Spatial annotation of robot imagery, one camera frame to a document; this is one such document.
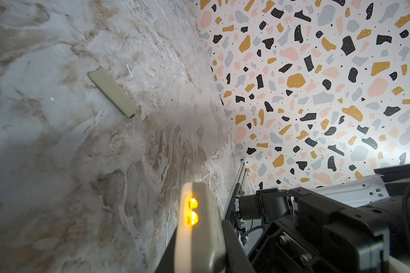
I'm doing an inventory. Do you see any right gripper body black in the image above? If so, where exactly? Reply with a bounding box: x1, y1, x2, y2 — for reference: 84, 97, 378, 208
248, 188, 410, 273

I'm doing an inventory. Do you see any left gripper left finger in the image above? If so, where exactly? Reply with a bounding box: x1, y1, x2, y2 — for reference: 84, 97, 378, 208
155, 228, 177, 273

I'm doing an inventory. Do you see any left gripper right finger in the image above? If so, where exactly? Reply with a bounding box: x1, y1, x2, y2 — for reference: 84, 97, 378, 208
222, 220, 255, 273

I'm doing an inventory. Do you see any white remote control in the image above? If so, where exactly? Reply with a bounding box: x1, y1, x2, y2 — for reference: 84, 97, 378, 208
174, 182, 227, 273

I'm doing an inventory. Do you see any beige battery compartment cover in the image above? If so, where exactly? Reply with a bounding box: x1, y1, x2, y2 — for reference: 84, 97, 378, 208
88, 68, 138, 118

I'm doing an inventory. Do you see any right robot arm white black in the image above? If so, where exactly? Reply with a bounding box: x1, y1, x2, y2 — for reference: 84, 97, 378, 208
239, 164, 410, 273

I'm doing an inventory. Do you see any aluminium mounting rail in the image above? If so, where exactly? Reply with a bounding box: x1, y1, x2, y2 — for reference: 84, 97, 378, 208
222, 159, 254, 221

